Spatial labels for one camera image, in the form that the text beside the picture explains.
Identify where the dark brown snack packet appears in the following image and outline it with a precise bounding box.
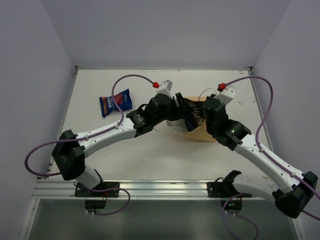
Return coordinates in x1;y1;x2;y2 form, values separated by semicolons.
184;98;205;127

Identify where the right black controller box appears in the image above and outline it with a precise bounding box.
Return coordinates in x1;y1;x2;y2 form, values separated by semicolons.
220;198;243;214

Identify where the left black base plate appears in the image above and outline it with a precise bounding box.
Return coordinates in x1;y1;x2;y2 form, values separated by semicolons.
74;181;120;198

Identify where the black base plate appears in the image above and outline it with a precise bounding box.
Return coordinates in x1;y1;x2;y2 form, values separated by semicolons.
74;181;120;198
206;177;240;198

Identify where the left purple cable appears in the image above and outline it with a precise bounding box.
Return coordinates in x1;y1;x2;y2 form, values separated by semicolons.
24;74;160;216

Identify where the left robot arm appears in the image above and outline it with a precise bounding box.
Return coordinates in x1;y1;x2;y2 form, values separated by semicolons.
51;93;193;197

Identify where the aluminium mounting rail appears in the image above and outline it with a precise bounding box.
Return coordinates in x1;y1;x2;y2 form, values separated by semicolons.
32;177;296;201

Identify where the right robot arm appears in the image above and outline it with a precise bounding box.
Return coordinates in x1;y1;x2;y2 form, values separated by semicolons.
202;97;318;219

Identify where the purple cable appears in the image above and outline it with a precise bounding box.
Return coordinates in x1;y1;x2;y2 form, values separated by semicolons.
24;74;160;216
221;76;320;240

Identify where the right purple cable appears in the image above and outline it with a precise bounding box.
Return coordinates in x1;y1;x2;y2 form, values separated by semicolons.
221;76;320;240

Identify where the black controller box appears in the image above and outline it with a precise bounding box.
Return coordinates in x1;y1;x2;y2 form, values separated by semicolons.
220;198;243;214
84;198;107;212

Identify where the blue chip snack bag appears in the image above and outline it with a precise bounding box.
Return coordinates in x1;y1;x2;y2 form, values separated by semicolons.
99;89;133;118

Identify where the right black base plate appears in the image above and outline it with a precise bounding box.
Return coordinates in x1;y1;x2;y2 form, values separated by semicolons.
206;177;240;198

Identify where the left black controller box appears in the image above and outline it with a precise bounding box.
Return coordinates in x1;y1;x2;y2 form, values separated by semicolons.
84;198;107;212

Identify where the blue white snack packet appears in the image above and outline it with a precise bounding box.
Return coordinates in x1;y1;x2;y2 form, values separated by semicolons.
184;119;198;132

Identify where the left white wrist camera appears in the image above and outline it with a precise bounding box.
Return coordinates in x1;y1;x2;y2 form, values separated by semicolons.
152;80;173;98

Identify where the brown paper bag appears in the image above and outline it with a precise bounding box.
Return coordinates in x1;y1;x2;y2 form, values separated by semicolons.
154;96;217;143

